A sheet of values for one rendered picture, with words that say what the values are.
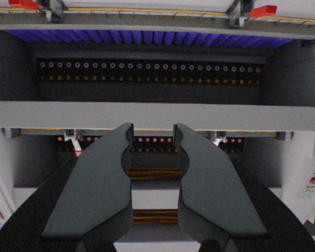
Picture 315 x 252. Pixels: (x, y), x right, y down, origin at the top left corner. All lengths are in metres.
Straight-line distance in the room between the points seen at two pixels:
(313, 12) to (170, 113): 0.27
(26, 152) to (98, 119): 0.26
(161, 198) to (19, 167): 0.33
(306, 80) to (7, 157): 0.63
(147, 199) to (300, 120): 0.34
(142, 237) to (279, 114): 0.51
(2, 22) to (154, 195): 0.41
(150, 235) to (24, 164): 0.41
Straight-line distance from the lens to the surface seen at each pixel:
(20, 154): 0.52
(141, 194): 0.42
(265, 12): 0.25
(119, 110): 0.31
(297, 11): 0.37
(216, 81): 0.46
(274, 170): 0.53
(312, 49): 0.46
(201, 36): 0.37
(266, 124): 0.37
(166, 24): 0.32
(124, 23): 0.32
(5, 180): 0.49
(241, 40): 0.41
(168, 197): 0.42
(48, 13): 0.32
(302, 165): 0.47
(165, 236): 0.65
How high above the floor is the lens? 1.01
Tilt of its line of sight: 27 degrees up
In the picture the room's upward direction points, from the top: 178 degrees counter-clockwise
